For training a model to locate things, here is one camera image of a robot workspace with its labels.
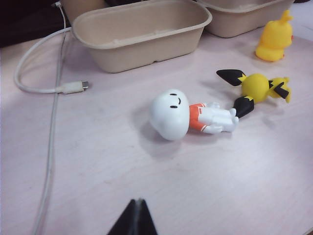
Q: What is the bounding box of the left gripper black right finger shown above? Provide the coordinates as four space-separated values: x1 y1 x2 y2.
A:
135 198 158 235

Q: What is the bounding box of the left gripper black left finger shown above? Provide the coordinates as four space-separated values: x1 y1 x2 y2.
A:
107 198 139 235

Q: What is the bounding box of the white doll with orange shirt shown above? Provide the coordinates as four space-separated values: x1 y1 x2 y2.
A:
149 88 240 141

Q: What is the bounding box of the yellow black-eared Pichu doll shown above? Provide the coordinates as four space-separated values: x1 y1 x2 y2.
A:
216 69 293 120

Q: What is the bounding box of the yellow rubber duck doll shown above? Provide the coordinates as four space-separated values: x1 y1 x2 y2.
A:
255 9 293 62

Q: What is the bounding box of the beige paper pulp box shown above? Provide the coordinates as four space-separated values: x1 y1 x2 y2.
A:
72 0 213 73
198 0 295 39

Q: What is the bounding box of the black computer monitor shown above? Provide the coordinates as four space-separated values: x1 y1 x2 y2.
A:
0 0 73 48

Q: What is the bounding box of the thin white cable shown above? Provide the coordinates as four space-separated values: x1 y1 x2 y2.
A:
31 1 67 235

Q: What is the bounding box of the white USB-C cable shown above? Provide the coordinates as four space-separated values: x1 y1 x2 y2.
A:
14 26 90 95

